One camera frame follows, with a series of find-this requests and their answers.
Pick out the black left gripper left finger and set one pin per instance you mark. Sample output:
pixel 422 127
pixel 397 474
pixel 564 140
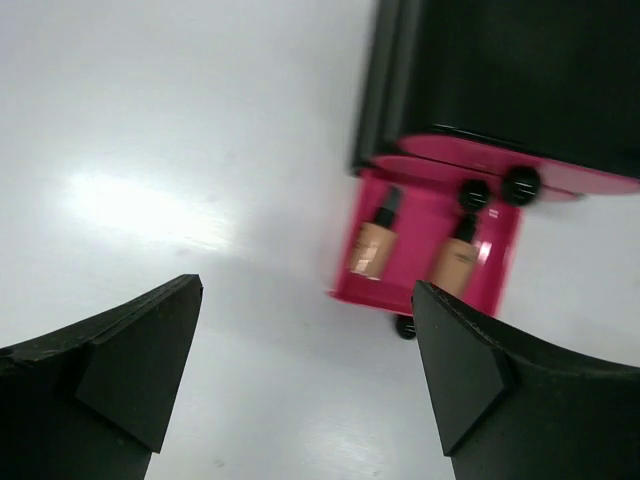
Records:
pixel 93 400

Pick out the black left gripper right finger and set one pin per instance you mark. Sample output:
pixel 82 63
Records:
pixel 509 405

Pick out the beige foundation bottle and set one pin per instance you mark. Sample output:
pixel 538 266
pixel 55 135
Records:
pixel 376 238
pixel 457 258

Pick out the pink bottom drawer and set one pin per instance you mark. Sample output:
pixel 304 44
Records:
pixel 422 226

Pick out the black drawer organizer box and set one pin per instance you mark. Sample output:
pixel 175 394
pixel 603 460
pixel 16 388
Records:
pixel 557 79

